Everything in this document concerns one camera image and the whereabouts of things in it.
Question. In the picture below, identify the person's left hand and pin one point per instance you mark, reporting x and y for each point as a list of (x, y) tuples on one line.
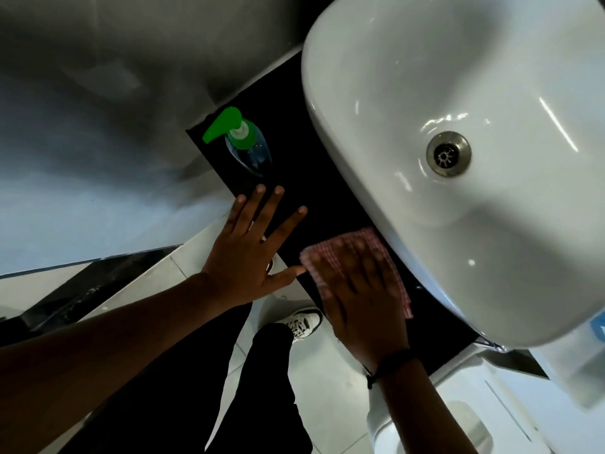
[(238, 271)]

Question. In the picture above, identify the person's right hand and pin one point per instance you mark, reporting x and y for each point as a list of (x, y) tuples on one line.
[(366, 316)]

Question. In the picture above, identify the person's right fingers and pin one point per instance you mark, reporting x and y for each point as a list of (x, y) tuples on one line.
[(359, 271)]

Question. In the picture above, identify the person's left little finger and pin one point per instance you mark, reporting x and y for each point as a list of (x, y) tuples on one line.
[(234, 215)]

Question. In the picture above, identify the person's left middle finger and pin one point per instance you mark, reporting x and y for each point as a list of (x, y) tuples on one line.
[(269, 211)]

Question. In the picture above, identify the person's left thumb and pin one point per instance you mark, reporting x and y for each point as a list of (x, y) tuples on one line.
[(286, 277)]

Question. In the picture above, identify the red checkered cleaning cloth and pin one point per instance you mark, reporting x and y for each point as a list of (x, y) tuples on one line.
[(331, 257)]

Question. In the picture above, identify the person's left forearm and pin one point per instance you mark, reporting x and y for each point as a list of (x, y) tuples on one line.
[(108, 349)]

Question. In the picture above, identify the person's right forearm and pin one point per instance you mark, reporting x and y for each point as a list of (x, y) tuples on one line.
[(420, 411)]

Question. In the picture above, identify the white and black sneaker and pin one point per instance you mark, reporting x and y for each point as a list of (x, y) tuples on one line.
[(300, 322)]

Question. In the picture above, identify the clear soap bottle green pump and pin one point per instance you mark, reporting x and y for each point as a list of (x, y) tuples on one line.
[(248, 146)]

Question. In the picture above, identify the black wristband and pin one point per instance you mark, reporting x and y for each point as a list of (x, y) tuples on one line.
[(392, 360)]

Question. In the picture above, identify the white ceramic sink basin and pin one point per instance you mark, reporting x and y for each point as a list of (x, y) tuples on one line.
[(496, 260)]

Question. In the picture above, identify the metal sink drain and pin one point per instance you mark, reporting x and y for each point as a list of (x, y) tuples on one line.
[(449, 154)]

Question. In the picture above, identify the black stone ledge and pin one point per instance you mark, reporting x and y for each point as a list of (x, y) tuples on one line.
[(99, 283)]

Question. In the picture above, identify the person's black trousers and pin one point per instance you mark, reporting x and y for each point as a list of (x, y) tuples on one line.
[(189, 397)]

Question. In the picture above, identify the white toilet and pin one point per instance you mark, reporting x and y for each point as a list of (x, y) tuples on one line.
[(482, 406)]

